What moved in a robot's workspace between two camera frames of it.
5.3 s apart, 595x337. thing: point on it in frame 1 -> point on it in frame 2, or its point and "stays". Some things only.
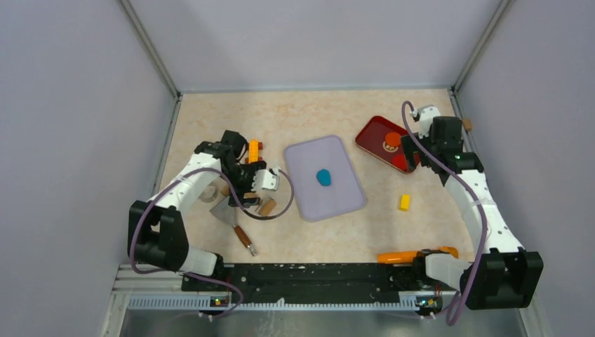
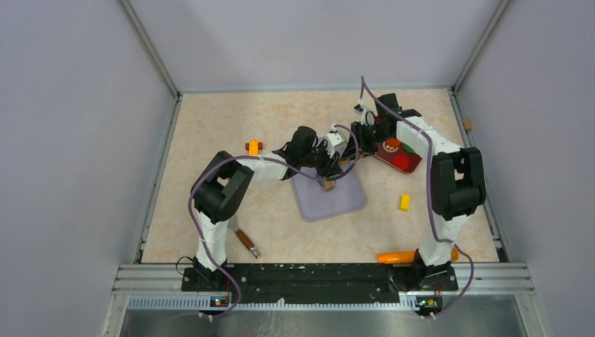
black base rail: [313, 283] stays
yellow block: [404, 203] stays
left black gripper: [251, 168] -> [330, 166]
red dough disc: [399, 161] stays
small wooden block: [467, 123] stays
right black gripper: [410, 147] -> [358, 130]
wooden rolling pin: [266, 207] -> [329, 184]
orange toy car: [253, 147] stays
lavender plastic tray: [316, 201] stays
